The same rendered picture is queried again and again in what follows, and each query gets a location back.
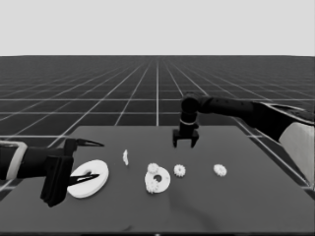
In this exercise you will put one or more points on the large thick white disc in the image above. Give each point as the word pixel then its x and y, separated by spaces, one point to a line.
pixel 98 177

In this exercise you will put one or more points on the small white toothed gear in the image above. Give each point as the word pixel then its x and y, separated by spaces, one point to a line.
pixel 223 170
pixel 182 170
pixel 155 188
pixel 155 169

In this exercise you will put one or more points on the white round carrier with pins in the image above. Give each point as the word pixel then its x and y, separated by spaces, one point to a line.
pixel 165 182

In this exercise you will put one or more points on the small thin white T-shaped piece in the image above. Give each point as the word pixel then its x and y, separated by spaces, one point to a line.
pixel 125 158

